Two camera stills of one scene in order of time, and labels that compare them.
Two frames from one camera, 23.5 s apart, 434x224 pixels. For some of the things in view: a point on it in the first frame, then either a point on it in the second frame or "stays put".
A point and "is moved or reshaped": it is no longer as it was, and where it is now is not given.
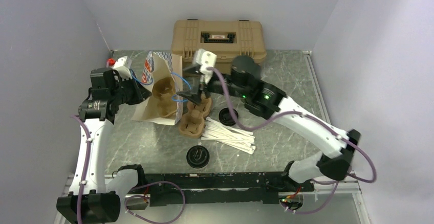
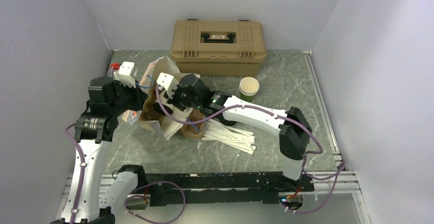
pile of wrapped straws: [241, 139] stays put
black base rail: [176, 189] stays put
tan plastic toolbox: [226, 39] stays put
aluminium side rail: [350, 183] stays put
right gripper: [194, 96] -> [173, 101]
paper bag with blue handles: [163, 75] is moved or reshaped
